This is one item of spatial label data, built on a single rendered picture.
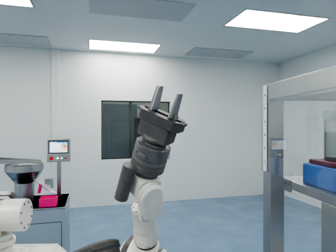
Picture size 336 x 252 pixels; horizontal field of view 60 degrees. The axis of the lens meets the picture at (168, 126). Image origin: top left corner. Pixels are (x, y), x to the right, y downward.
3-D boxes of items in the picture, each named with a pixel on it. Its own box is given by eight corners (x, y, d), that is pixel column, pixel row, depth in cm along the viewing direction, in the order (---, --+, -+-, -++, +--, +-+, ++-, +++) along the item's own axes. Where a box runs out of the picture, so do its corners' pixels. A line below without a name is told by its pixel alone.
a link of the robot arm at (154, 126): (176, 126, 63) (161, 174, 66) (194, 121, 71) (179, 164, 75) (130, 106, 68) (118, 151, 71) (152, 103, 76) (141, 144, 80)
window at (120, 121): (100, 160, 558) (100, 99, 558) (100, 160, 560) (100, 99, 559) (169, 158, 594) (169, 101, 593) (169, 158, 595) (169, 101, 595)
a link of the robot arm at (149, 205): (163, 182, 71) (165, 221, 78) (145, 164, 77) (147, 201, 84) (140, 193, 68) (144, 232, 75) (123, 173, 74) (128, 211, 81)
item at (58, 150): (46, 198, 305) (46, 139, 304) (48, 196, 315) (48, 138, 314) (69, 197, 311) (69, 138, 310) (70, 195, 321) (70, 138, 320)
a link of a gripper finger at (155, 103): (158, 86, 67) (151, 111, 69) (165, 86, 70) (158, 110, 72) (152, 84, 68) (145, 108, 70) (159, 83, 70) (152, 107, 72)
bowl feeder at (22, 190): (-1, 207, 274) (-1, 167, 274) (9, 197, 309) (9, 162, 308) (54, 203, 286) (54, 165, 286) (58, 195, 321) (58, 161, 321)
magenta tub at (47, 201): (38, 208, 270) (38, 198, 270) (40, 204, 282) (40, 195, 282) (56, 207, 275) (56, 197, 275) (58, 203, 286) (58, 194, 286)
